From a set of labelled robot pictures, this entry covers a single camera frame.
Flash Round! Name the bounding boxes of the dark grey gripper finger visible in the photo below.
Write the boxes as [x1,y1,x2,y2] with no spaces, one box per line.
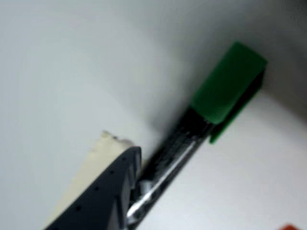
[44,146,142,230]

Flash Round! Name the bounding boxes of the green marker with black barrel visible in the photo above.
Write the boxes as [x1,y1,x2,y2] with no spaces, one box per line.
[126,41,269,227]

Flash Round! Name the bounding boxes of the long beige masking tape strip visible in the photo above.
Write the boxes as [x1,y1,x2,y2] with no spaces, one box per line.
[44,130,144,230]

